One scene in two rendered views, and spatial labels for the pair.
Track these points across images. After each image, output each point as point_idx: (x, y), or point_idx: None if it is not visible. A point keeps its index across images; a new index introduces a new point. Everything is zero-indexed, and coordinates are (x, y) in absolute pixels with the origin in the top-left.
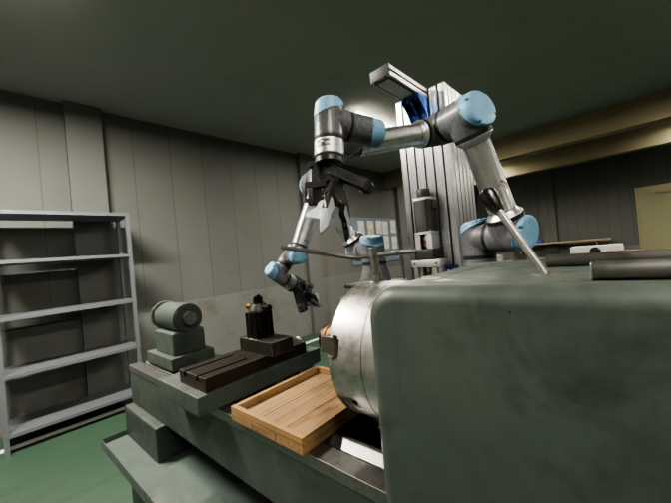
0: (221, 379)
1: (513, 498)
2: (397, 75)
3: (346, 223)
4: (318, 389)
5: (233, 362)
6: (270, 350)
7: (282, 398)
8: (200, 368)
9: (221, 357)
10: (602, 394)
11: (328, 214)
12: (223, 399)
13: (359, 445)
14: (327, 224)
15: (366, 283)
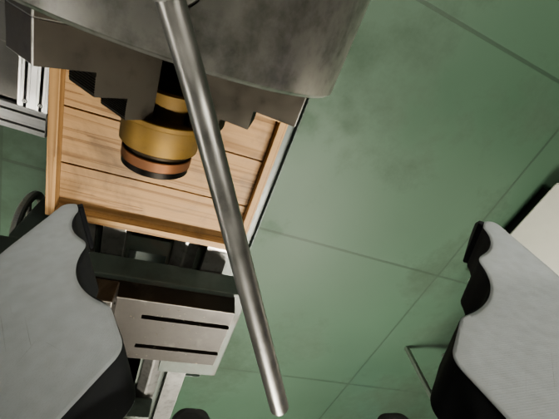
0: (210, 302)
1: None
2: None
3: (80, 266)
4: (128, 169)
5: (165, 322)
6: (116, 294)
7: (180, 208)
8: (203, 344)
9: (153, 352)
10: None
11: (545, 276)
12: (214, 278)
13: None
14: (503, 230)
15: (205, 20)
